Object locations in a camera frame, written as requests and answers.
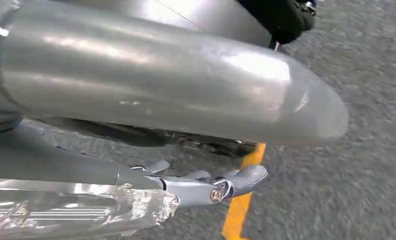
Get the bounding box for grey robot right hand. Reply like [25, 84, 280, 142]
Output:
[0, 0, 349, 240]

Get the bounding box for grey robot body panel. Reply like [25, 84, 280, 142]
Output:
[52, 0, 273, 48]

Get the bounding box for black robot foot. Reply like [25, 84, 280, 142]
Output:
[237, 0, 318, 46]

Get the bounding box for yellow floor tape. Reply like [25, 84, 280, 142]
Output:
[221, 143, 267, 240]

